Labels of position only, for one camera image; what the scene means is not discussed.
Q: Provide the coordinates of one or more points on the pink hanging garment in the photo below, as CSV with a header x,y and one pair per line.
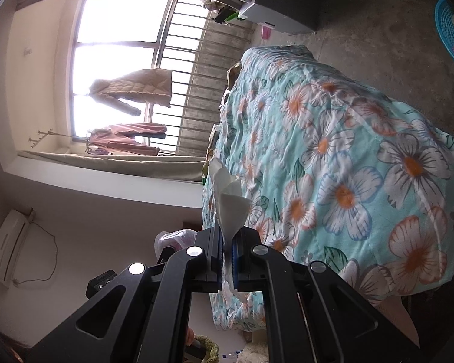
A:
x,y
128,138

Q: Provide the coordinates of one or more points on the grey cabinet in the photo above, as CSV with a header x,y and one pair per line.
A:
x,y
287,3

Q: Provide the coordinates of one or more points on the white fluffy cloth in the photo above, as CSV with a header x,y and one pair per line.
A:
x,y
253,353

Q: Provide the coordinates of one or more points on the teal floral blanket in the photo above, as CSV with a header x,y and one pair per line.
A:
x,y
344,140

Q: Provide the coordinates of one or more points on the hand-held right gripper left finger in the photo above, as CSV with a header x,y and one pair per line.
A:
x,y
212,261

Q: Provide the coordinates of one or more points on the metal balcony railing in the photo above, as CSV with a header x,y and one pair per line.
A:
x,y
196,75

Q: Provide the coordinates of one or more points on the white air conditioner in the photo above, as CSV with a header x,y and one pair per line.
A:
x,y
9,249

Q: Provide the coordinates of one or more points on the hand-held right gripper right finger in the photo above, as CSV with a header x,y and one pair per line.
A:
x,y
246,261

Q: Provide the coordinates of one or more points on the pink plastic cup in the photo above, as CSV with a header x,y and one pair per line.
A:
x,y
265,32

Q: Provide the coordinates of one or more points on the wall hook rack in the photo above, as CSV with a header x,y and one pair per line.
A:
x,y
41,138

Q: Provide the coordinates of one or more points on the blue mesh wastebasket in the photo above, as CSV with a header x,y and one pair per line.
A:
x,y
448,34

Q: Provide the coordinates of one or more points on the white tissue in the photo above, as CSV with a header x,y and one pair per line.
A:
x,y
229,204

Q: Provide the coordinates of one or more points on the beige down coat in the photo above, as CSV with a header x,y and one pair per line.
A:
x,y
136,89

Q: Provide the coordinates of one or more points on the green snack packet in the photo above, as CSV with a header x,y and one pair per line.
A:
x,y
204,176

